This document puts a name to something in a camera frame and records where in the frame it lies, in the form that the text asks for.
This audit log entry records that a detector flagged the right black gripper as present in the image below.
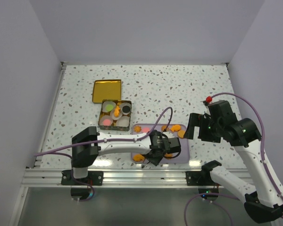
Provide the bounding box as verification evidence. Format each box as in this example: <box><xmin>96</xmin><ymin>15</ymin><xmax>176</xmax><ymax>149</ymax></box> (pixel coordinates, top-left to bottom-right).
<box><xmin>183</xmin><ymin>112</ymin><xmax>224</xmax><ymax>143</ymax></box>

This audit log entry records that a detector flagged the black round cookie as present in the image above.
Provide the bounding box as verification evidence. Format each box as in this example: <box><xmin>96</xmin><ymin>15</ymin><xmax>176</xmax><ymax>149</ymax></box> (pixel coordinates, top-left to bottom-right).
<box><xmin>122</xmin><ymin>105</ymin><xmax>131</xmax><ymax>115</ymax></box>

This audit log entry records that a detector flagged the gold cookie tin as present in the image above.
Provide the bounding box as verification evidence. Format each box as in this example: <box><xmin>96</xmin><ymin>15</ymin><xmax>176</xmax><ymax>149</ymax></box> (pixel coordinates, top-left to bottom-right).
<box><xmin>98</xmin><ymin>100</ymin><xmax>133</xmax><ymax>131</ymax></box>

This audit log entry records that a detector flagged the small orange fish cookie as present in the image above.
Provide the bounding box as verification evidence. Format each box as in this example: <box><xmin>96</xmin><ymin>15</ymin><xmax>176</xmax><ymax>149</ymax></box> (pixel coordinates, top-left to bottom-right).
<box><xmin>113</xmin><ymin>105</ymin><xmax>120</xmax><ymax>118</ymax></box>

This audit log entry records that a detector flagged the green round cookie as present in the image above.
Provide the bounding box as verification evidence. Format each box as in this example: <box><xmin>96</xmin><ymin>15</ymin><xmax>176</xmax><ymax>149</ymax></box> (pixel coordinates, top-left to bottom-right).
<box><xmin>105</xmin><ymin>104</ymin><xmax>114</xmax><ymax>112</ymax></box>

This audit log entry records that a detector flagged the gold tin lid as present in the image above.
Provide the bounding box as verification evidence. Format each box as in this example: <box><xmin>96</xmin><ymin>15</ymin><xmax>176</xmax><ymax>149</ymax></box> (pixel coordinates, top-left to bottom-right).
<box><xmin>92</xmin><ymin>80</ymin><xmax>122</xmax><ymax>104</ymax></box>

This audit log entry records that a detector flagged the pink round cookie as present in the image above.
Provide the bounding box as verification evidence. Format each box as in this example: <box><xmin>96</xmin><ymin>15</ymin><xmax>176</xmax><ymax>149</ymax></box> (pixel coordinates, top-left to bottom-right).
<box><xmin>102</xmin><ymin>119</ymin><xmax>112</xmax><ymax>126</ymax></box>
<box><xmin>142</xmin><ymin>127</ymin><xmax>150</xmax><ymax>133</ymax></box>

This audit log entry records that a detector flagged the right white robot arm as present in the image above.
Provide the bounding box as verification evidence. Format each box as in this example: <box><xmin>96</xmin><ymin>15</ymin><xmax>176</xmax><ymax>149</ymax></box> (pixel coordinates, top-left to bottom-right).
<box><xmin>184</xmin><ymin>100</ymin><xmax>283</xmax><ymax>224</ymax></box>

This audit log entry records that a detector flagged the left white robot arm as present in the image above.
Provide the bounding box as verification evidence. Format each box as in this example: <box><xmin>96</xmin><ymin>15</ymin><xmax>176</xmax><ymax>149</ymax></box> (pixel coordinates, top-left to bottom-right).
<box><xmin>71</xmin><ymin>126</ymin><xmax>181</xmax><ymax>185</ymax></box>

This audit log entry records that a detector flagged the swirl cookie bottom right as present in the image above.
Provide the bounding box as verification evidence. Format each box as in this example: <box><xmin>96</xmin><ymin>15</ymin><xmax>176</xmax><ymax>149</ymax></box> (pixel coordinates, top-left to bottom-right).
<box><xmin>164</xmin><ymin>154</ymin><xmax>173</xmax><ymax>159</ymax></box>

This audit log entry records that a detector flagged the swirl cookie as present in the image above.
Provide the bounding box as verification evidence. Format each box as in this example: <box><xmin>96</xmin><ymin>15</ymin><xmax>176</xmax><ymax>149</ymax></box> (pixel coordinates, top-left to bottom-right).
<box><xmin>164</xmin><ymin>154</ymin><xmax>173</xmax><ymax>159</ymax></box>
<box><xmin>133</xmin><ymin>125</ymin><xmax>142</xmax><ymax>133</ymax></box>
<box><xmin>161</xmin><ymin>125</ymin><xmax>169</xmax><ymax>132</ymax></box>

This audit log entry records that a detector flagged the lilac plastic tray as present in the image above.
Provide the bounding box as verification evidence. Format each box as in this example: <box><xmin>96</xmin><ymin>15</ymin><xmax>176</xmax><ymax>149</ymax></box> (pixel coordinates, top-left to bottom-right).
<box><xmin>131</xmin><ymin>123</ymin><xmax>190</xmax><ymax>164</ymax></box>

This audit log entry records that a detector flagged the orange fish cookie bottom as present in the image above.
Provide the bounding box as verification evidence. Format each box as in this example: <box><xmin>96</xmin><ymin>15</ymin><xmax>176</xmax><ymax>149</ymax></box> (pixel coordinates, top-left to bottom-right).
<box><xmin>133</xmin><ymin>154</ymin><xmax>145</xmax><ymax>162</ymax></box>

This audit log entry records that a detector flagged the round dotted cookie right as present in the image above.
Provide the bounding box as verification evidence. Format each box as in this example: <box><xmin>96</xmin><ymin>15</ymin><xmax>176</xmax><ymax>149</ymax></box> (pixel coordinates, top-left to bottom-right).
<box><xmin>177</xmin><ymin>130</ymin><xmax>185</xmax><ymax>138</ymax></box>

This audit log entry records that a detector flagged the orange fish cookie top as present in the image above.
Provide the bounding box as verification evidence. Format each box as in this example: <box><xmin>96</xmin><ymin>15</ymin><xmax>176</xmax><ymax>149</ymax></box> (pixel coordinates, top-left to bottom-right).
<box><xmin>169</xmin><ymin>124</ymin><xmax>181</xmax><ymax>132</ymax></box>

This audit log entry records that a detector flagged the swirl cookie top centre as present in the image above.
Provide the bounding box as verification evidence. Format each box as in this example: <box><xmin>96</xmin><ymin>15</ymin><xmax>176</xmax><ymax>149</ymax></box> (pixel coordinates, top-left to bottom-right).
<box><xmin>161</xmin><ymin>125</ymin><xmax>169</xmax><ymax>132</ymax></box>

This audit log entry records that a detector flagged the swirl cookie top left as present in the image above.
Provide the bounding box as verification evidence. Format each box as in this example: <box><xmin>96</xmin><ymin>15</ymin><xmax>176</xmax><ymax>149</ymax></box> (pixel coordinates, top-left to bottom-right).
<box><xmin>133</xmin><ymin>125</ymin><xmax>142</xmax><ymax>133</ymax></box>

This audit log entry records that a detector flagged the white paper cup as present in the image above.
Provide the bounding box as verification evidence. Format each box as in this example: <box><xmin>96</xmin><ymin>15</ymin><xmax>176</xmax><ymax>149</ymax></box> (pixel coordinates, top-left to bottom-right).
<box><xmin>102</xmin><ymin>101</ymin><xmax>116</xmax><ymax>113</ymax></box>
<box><xmin>110</xmin><ymin>108</ymin><xmax>123</xmax><ymax>121</ymax></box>
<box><xmin>119</xmin><ymin>102</ymin><xmax>132</xmax><ymax>116</ymax></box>
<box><xmin>116</xmin><ymin>116</ymin><xmax>130</xmax><ymax>127</ymax></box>
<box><xmin>99</xmin><ymin>115</ymin><xmax>113</xmax><ymax>126</ymax></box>

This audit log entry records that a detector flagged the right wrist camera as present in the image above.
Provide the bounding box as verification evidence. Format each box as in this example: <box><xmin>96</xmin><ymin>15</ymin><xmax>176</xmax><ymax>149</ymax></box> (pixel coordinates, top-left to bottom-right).
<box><xmin>203</xmin><ymin>96</ymin><xmax>213</xmax><ymax>106</ymax></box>

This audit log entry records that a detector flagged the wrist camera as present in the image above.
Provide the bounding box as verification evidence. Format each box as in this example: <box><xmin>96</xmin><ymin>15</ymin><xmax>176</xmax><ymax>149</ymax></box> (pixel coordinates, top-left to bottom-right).
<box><xmin>163</xmin><ymin>131</ymin><xmax>175</xmax><ymax>139</ymax></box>
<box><xmin>203</xmin><ymin>96</ymin><xmax>213</xmax><ymax>106</ymax></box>

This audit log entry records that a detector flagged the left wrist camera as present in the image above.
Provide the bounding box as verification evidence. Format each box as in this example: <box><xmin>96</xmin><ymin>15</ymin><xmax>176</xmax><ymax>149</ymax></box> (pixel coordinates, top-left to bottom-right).
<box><xmin>163</xmin><ymin>131</ymin><xmax>175</xmax><ymax>139</ymax></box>

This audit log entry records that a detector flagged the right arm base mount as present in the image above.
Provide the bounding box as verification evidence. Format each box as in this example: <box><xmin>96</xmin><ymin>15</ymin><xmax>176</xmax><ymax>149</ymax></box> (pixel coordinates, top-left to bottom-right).
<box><xmin>185</xmin><ymin>160</ymin><xmax>222</xmax><ymax>186</ymax></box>

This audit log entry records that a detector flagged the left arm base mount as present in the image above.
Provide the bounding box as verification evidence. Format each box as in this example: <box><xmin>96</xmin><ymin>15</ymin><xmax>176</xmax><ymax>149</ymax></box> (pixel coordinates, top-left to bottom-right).
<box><xmin>61</xmin><ymin>167</ymin><xmax>104</xmax><ymax>186</ymax></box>

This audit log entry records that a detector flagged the aluminium rail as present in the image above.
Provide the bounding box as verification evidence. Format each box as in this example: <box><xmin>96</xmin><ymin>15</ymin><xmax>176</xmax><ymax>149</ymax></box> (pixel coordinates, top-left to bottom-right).
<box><xmin>21</xmin><ymin>168</ymin><xmax>253</xmax><ymax>189</ymax></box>

